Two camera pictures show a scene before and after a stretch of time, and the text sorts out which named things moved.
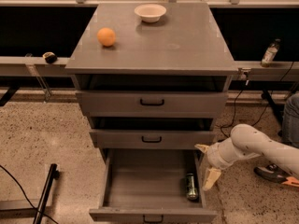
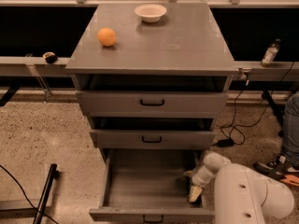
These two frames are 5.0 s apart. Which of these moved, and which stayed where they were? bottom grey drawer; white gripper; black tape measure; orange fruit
Moved: white gripper
Stayed: orange fruit; black tape measure; bottom grey drawer
